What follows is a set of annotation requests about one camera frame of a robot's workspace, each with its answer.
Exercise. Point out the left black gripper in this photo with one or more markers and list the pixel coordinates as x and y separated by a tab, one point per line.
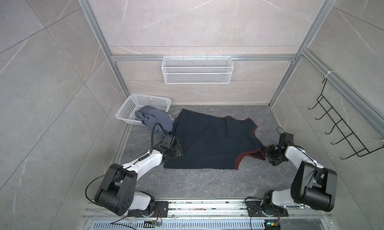
179	151

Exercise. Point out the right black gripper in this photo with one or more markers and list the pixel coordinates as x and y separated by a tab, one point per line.
268	150

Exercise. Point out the navy red-trimmed tank top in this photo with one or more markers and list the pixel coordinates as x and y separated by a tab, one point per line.
210	142

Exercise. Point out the grey-blue tank top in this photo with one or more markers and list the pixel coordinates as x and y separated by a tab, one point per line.
149	116

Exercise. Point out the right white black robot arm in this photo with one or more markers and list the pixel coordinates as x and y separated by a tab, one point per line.
314	185

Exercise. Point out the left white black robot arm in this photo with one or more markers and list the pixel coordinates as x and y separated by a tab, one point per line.
117	191

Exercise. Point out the black wire hook rack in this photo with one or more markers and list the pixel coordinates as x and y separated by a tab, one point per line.
340	124

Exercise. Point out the white wire mesh shelf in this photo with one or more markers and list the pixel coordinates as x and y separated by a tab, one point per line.
197	70

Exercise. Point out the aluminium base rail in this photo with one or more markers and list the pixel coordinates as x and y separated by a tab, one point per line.
212	214

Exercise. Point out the aluminium frame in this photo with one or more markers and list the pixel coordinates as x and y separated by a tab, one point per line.
371	115

